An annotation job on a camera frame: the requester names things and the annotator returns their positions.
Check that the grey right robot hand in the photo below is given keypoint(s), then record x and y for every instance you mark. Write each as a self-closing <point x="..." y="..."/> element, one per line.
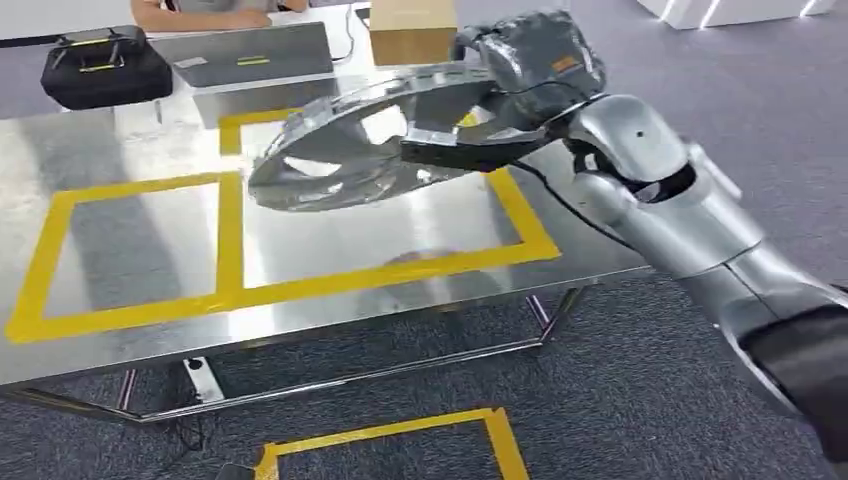
<point x="536" y="66"/>

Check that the silver wheel hubcap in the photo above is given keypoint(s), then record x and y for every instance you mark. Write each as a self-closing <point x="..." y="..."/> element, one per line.
<point x="344" y="152"/>

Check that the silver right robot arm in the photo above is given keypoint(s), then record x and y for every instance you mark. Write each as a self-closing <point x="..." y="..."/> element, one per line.
<point x="696" y="218"/>

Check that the cardboard box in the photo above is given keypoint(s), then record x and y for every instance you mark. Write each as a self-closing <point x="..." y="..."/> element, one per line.
<point x="412" y="33"/>

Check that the steel bench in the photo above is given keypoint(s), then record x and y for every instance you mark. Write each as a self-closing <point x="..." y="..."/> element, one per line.
<point x="331" y="252"/>

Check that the grey laptop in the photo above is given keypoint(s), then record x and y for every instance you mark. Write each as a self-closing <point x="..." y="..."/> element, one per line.
<point x="252" y="56"/>

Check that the person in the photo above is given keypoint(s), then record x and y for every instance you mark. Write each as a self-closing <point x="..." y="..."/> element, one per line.
<point x="212" y="14"/>

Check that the yellow bench tape outline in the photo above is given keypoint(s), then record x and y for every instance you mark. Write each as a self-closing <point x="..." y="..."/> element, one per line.
<point x="228" y="252"/>

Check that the yellow floor tape outline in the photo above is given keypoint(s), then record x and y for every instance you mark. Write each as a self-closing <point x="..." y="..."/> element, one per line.
<point x="391" y="434"/>

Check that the black carry bag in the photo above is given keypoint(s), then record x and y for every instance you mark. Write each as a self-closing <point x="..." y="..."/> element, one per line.
<point x="106" y="69"/>

